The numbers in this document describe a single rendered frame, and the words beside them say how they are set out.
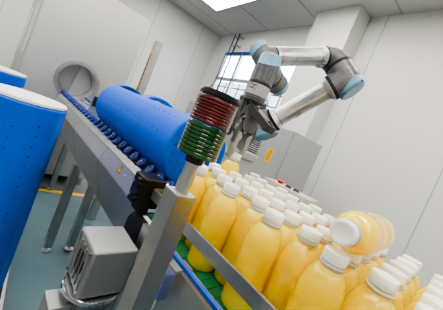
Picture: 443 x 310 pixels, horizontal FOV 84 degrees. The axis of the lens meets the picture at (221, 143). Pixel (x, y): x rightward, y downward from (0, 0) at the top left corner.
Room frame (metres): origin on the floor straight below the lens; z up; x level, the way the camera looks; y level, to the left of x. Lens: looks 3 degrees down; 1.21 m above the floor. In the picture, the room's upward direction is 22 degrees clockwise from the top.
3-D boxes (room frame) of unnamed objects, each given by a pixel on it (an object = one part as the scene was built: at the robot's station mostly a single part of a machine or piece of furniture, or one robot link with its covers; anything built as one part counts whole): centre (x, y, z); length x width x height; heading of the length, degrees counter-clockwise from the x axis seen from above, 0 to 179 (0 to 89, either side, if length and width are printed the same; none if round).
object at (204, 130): (0.38, 0.03, 1.18); 0.06 x 0.06 x 0.05
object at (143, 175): (0.73, 0.15, 0.95); 0.10 x 0.07 x 0.10; 134
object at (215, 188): (0.64, -0.04, 0.99); 0.07 x 0.07 x 0.19
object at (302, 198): (0.96, -0.31, 1.05); 0.20 x 0.10 x 0.10; 44
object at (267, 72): (0.84, -0.05, 1.45); 0.09 x 0.08 x 0.11; 148
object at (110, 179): (1.65, 0.77, 0.79); 2.17 x 0.29 x 0.34; 44
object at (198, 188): (0.66, 0.03, 0.99); 0.07 x 0.07 x 0.19
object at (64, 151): (2.41, 1.41, 0.31); 0.06 x 0.06 x 0.63; 44
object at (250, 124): (0.85, -0.04, 1.29); 0.09 x 0.08 x 0.12; 44
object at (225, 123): (0.38, 0.03, 1.23); 0.06 x 0.06 x 0.04
